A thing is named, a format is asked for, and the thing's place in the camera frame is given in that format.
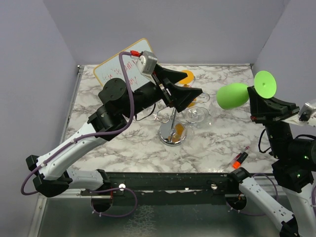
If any chrome wine glass rack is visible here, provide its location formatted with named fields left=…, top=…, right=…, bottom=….
left=156, top=93, right=210, bottom=147

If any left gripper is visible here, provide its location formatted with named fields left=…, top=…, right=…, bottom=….
left=123, top=63, right=202, bottom=119

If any orange plastic cup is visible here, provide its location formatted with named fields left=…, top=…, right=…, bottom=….
left=177, top=70, right=198, bottom=108

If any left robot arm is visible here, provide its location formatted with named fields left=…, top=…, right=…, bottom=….
left=26, top=63, right=202, bottom=198

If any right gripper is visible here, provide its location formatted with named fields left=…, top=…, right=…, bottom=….
left=249, top=83, right=299, bottom=158

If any orange black marker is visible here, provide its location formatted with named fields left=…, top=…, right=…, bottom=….
left=233, top=152, right=248, bottom=169

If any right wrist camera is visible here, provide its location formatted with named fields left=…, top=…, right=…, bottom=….
left=290, top=99, right=316, bottom=127

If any small whiteboard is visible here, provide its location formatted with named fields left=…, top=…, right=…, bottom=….
left=93, top=38, right=153, bottom=91

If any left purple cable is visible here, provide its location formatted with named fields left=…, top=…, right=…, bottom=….
left=20, top=51, right=135, bottom=196

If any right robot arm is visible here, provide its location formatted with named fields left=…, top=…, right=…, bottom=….
left=227, top=87, right=316, bottom=237

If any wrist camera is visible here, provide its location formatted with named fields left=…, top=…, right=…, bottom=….
left=130, top=50, right=158, bottom=84
left=290, top=99, right=316, bottom=127

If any red pen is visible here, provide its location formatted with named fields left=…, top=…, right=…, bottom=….
left=229, top=146, right=249, bottom=165

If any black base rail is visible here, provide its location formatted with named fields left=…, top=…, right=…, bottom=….
left=80, top=169, right=250, bottom=206

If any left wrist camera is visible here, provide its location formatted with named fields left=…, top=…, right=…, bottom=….
left=130, top=50, right=158, bottom=84

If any green plastic goblet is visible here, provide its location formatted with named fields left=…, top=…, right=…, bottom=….
left=216, top=71, right=277, bottom=110

